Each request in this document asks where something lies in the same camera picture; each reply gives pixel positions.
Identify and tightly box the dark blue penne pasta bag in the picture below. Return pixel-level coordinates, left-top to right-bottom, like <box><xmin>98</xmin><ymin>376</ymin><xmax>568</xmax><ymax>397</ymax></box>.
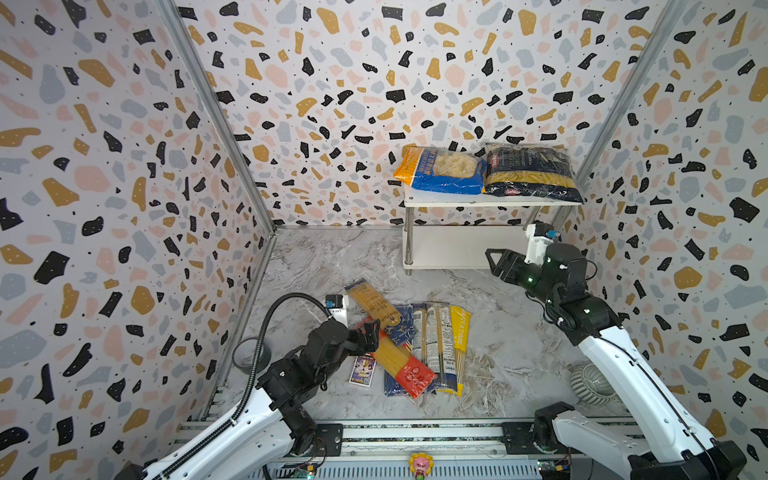
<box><xmin>483</xmin><ymin>143</ymin><xmax>583</xmax><ymax>204</ymax></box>

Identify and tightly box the black tape roll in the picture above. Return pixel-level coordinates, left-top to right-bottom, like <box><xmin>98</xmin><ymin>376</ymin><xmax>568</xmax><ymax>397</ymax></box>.
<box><xmin>232</xmin><ymin>336</ymin><xmax>272</xmax><ymax>375</ymax></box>

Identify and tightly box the yellow blue spaghetti packet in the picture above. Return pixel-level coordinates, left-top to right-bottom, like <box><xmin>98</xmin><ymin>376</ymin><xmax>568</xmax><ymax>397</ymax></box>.
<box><xmin>345</xmin><ymin>279</ymin><xmax>402</xmax><ymax>328</ymax></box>

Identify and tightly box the small pink yellow figurine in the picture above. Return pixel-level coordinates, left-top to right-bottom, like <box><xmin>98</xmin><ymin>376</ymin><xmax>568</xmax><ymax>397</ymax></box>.
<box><xmin>408</xmin><ymin>452</ymin><xmax>434</xmax><ymax>480</ymax></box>

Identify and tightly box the black corrugated cable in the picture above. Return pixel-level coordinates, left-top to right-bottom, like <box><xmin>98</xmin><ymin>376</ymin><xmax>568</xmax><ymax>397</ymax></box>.
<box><xmin>119</xmin><ymin>291</ymin><xmax>334</xmax><ymax>480</ymax></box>

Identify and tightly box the dark blue spaghetti packet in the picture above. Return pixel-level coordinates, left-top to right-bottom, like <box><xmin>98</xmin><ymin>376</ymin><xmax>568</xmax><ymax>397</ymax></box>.
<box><xmin>383</xmin><ymin>304</ymin><xmax>417</xmax><ymax>397</ymax></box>

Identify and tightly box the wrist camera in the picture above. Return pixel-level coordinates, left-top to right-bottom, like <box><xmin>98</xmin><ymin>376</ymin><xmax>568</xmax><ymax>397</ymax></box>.
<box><xmin>325</xmin><ymin>294</ymin><xmax>349</xmax><ymax>327</ymax></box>
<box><xmin>525</xmin><ymin>222</ymin><xmax>559</xmax><ymax>265</ymax></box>

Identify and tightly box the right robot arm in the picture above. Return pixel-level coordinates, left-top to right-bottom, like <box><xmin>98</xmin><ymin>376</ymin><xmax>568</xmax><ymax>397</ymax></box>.
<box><xmin>485</xmin><ymin>243</ymin><xmax>746</xmax><ymax>479</ymax></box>

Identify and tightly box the white two-tier shelf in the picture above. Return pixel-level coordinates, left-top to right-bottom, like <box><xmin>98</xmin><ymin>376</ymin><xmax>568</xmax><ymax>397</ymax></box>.
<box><xmin>402</xmin><ymin>186</ymin><xmax>573</xmax><ymax>274</ymax></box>

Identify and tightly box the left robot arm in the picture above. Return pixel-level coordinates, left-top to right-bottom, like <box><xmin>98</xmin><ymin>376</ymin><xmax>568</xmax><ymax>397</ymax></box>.
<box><xmin>116</xmin><ymin>318</ymin><xmax>381</xmax><ymax>479</ymax></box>

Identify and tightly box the clear yellow spaghetti packet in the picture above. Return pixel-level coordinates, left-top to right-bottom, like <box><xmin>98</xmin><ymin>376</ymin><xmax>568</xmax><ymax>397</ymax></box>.
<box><xmin>411</xmin><ymin>302</ymin><xmax>471</xmax><ymax>397</ymax></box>

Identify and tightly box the red spaghetti packet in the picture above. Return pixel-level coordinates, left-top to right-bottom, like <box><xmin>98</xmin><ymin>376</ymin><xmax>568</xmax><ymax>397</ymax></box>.
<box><xmin>371</xmin><ymin>329</ymin><xmax>436</xmax><ymax>399</ymax></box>

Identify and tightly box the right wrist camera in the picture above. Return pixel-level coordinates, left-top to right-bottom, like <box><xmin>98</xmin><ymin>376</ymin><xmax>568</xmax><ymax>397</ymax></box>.
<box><xmin>525</xmin><ymin>222</ymin><xmax>559</xmax><ymax>265</ymax></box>

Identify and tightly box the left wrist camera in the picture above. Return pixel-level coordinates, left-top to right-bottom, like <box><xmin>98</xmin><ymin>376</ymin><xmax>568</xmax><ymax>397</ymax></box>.
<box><xmin>325</xmin><ymin>294</ymin><xmax>349</xmax><ymax>327</ymax></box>

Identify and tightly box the grey ribbed cup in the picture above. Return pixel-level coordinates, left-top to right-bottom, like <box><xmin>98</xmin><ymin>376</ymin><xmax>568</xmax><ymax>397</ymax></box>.
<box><xmin>570</xmin><ymin>363</ymin><xmax>617</xmax><ymax>406</ymax></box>

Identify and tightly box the blue orange orecchiette pasta bag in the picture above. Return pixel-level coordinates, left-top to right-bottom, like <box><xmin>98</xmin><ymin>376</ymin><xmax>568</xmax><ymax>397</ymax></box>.
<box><xmin>394</xmin><ymin>146</ymin><xmax>485</xmax><ymax>195</ymax></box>

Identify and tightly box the small purple card box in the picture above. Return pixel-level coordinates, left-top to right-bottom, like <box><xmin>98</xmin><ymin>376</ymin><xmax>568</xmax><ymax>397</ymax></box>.
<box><xmin>348</xmin><ymin>355</ymin><xmax>376</xmax><ymax>388</ymax></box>

